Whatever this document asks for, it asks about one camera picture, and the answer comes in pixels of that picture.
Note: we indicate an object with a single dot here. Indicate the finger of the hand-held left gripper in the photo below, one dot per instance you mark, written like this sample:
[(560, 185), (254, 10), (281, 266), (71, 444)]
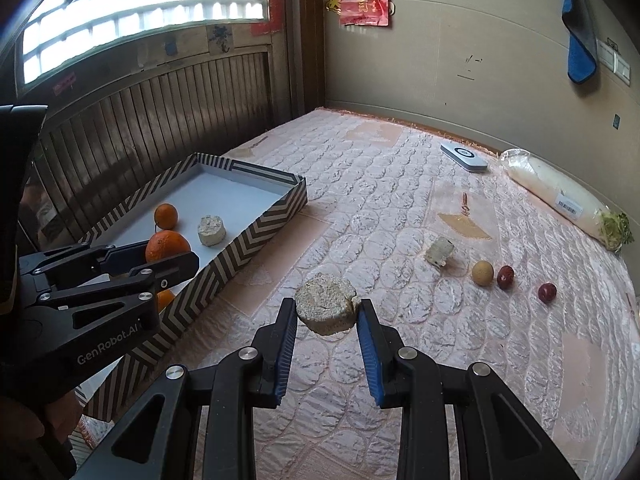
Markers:
[(125, 260), (165, 270)]

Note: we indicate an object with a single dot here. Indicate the wooden slatted wall panel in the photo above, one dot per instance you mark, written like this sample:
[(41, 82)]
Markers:
[(150, 120)]

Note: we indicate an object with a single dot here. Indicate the window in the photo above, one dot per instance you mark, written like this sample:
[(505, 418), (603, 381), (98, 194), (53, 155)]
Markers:
[(140, 10)]

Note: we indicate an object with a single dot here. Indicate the red paper strip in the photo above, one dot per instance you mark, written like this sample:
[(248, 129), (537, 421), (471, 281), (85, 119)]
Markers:
[(265, 27)]

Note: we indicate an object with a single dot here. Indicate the pink quilted bedspread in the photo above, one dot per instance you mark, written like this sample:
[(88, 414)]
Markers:
[(400, 185)]

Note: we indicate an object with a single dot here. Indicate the blue hanging towel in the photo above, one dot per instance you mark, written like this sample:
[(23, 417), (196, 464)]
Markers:
[(580, 40)]

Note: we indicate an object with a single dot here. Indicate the white wall switch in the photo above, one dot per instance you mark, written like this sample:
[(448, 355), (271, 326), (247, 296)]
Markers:
[(617, 60)]

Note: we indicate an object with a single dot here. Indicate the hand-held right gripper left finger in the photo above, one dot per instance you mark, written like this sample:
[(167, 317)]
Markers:
[(285, 350)]

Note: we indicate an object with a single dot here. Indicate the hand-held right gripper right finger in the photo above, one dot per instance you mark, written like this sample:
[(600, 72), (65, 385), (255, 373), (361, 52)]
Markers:
[(370, 355)]

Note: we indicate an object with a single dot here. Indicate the white radish in plastic bag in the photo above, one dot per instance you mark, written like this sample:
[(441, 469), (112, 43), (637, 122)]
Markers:
[(550, 187)]

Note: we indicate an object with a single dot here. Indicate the red jujube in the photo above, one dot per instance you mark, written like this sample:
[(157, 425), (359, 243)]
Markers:
[(546, 292), (505, 276)]

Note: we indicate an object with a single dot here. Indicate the orange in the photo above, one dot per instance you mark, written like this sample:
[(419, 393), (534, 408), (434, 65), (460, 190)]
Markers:
[(165, 301), (166, 216), (167, 246)]

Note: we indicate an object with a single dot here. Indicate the flower decal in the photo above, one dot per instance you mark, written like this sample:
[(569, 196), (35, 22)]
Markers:
[(220, 37)]

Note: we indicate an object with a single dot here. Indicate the sugarcane piece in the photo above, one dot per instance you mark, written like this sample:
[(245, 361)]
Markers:
[(211, 230), (440, 251), (325, 305)]

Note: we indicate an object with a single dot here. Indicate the brown longan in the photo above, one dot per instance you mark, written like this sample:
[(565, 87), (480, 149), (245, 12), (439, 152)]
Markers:
[(483, 273)]

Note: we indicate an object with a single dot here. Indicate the striped cardboard box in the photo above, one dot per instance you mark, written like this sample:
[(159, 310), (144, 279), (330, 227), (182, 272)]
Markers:
[(240, 195)]

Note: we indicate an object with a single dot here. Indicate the white and blue flat device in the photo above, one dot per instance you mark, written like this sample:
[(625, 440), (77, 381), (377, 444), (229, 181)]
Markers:
[(464, 156)]

